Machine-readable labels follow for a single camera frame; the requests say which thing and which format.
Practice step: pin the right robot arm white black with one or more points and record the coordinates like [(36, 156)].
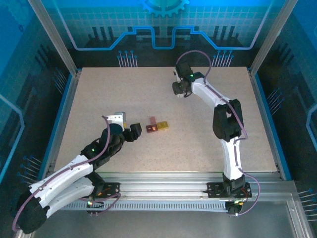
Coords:
[(231, 158)]

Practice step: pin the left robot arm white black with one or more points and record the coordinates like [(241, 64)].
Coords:
[(64, 176)]

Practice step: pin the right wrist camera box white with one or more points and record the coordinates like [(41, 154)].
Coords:
[(175, 73)]

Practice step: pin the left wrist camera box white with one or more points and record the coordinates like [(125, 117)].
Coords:
[(117, 119)]

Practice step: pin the table side rail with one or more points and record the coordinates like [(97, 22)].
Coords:
[(68, 104), (262, 111)]

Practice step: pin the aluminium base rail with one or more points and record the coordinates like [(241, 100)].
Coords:
[(161, 182)]

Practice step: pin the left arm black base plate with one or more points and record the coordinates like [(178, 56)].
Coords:
[(111, 188)]

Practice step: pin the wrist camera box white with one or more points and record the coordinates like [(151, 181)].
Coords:
[(117, 119), (175, 73)]

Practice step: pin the right table side rail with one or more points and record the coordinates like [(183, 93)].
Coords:
[(262, 111)]

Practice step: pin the left table side rail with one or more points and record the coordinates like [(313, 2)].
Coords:
[(68, 104)]

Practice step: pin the right aluminium frame post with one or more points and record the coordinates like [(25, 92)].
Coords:
[(272, 37)]

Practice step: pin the yellow and red pill organizer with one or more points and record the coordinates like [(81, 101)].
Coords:
[(163, 125)]

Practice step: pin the aluminium frame post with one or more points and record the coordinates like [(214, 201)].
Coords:
[(272, 37), (54, 37)]

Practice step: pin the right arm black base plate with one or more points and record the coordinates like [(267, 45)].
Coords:
[(215, 189)]

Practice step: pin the left aluminium frame post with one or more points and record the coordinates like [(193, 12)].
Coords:
[(54, 37)]

